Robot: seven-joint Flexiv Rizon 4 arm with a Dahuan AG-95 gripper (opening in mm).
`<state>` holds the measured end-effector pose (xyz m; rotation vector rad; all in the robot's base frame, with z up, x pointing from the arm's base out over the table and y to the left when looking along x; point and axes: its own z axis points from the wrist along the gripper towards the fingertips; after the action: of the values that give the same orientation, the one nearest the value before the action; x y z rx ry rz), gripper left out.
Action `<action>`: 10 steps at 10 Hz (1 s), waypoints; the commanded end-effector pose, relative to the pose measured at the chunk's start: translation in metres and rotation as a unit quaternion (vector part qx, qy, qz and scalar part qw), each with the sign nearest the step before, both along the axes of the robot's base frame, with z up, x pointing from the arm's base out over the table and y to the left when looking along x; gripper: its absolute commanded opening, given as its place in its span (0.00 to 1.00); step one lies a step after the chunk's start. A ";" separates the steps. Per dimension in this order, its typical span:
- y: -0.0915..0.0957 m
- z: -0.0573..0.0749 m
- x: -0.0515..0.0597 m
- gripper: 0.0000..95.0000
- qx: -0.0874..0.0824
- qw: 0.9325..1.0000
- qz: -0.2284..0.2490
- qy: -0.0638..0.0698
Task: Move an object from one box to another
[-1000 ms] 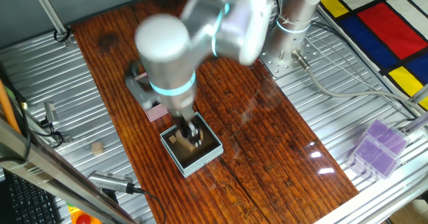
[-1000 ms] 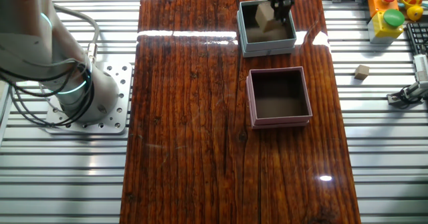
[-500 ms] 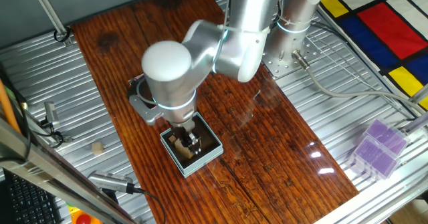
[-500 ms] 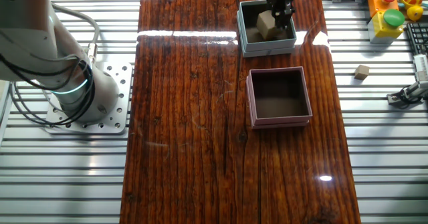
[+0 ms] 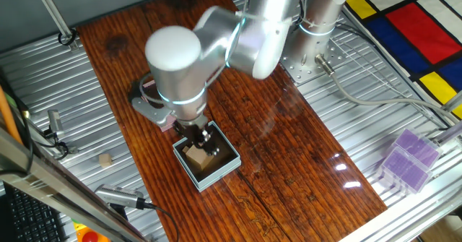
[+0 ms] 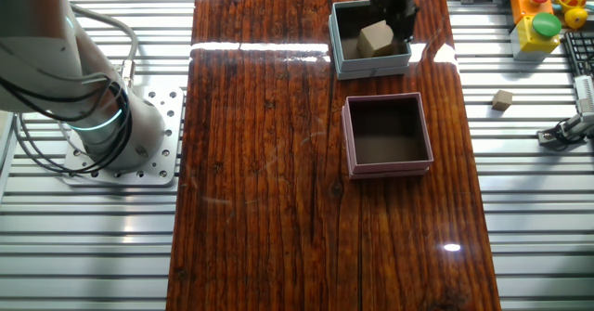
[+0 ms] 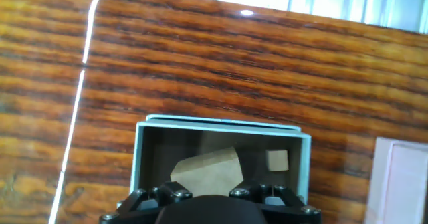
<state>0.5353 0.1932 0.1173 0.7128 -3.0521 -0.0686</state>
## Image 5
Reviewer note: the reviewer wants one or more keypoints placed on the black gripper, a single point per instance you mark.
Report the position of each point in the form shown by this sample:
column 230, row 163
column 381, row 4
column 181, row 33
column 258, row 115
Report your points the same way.
column 191, row 130

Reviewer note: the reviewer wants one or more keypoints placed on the large wooden block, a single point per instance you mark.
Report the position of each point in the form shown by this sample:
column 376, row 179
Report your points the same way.
column 198, row 158

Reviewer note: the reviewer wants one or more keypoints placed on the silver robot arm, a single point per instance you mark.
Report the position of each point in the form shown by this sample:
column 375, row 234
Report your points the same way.
column 180, row 72

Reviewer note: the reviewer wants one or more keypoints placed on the light blue cardboard box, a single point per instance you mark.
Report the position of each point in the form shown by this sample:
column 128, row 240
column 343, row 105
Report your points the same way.
column 216, row 173

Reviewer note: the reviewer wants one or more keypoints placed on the pink cardboard box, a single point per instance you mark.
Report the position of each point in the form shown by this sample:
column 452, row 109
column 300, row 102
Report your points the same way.
column 167, row 125

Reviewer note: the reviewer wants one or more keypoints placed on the clear box with purple contents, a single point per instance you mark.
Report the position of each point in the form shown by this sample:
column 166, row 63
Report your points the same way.
column 406, row 171
column 418, row 149

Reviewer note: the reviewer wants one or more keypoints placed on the brown wooden board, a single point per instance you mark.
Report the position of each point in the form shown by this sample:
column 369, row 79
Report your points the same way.
column 288, row 144

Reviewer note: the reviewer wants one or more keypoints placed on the red emergency stop button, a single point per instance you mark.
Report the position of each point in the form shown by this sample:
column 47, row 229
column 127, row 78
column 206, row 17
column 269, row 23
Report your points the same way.
column 90, row 237

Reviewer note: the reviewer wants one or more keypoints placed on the black keyboard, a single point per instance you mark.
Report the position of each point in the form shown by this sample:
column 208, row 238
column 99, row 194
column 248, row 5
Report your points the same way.
column 32, row 220

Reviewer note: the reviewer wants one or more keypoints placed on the orange pole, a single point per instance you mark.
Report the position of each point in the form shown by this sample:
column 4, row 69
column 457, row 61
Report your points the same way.
column 8, row 117

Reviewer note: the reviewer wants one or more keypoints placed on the aluminium pole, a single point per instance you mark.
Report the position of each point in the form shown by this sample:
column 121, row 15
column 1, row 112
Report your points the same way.
column 54, row 12

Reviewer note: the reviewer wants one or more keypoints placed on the aluminium table edge profile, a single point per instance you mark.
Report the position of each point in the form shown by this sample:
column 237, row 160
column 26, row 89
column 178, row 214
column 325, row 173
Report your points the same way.
column 415, row 206

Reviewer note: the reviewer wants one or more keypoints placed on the colourful block pattern cloth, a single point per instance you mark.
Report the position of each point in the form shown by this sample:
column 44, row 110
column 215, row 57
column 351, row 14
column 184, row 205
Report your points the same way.
column 422, row 32

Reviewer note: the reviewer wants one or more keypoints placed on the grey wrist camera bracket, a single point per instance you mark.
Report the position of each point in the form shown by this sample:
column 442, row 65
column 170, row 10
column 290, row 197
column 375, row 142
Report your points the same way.
column 151, row 111

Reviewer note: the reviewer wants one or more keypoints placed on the silver camera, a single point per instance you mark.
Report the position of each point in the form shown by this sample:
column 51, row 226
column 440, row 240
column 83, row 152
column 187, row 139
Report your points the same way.
column 117, row 195

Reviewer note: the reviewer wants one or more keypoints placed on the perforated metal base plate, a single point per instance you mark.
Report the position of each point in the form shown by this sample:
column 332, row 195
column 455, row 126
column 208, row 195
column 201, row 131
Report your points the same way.
column 307, row 72

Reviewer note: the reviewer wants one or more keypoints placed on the small grey camera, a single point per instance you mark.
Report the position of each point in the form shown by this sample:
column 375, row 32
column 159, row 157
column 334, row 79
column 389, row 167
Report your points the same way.
column 56, row 123

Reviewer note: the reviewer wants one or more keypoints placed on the aluminium frame beam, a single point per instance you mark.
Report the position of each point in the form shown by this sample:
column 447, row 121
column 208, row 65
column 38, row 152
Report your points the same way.
column 61, row 195

